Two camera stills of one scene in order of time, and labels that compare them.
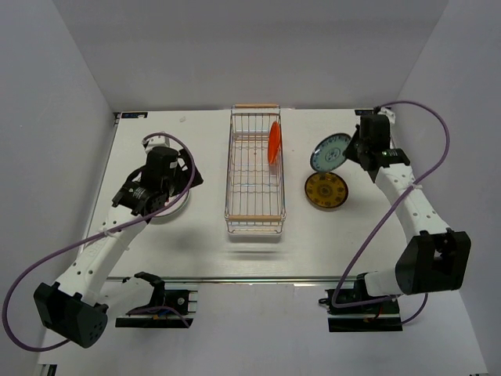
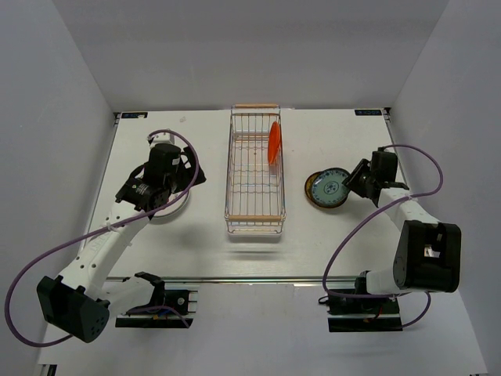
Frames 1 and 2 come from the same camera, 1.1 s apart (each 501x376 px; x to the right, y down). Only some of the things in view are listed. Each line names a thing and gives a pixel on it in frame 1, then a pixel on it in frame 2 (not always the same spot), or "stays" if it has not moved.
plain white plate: [184, 198] stays
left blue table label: [135, 115] stays
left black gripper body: [181, 182] stays
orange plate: [274, 143] stays
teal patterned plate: [329, 152] -> [327, 186]
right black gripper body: [355, 146] -> [362, 189]
